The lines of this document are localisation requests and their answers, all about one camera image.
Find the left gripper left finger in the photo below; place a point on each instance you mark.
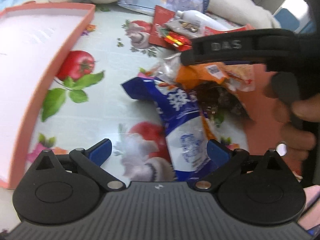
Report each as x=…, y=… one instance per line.
x=63, y=188

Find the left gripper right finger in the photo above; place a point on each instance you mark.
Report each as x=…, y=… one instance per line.
x=255, y=189

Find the person's right hand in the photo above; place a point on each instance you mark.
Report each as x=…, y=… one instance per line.
x=299, y=141

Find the blue curtain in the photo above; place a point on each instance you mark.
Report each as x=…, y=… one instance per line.
x=306, y=27

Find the blue chair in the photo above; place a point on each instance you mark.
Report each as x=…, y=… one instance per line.
x=287, y=20

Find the red clear snack bag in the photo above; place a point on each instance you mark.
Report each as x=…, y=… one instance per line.
x=241, y=75

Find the pink cardboard box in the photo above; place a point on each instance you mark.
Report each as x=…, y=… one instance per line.
x=261, y=129

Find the grey duvet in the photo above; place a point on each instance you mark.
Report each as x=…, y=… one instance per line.
x=243, y=12

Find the dark brown snack bag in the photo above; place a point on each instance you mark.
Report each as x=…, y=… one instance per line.
x=214, y=99

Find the blue white snack bag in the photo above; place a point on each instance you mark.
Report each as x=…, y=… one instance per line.
x=191, y=156

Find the fruit print bed sheet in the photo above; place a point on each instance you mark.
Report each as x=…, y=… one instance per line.
x=86, y=102

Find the grey nut packet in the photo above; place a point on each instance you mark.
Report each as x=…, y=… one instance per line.
x=186, y=29

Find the white bottle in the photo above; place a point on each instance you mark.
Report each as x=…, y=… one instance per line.
x=198, y=18

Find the orange snack packet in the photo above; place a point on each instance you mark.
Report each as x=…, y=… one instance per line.
x=193, y=75

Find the red candy packet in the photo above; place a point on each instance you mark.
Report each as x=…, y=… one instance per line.
x=175, y=40

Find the red flat packet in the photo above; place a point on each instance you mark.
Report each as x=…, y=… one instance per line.
x=161, y=16

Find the pink box lid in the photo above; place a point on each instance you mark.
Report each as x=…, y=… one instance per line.
x=35, y=40

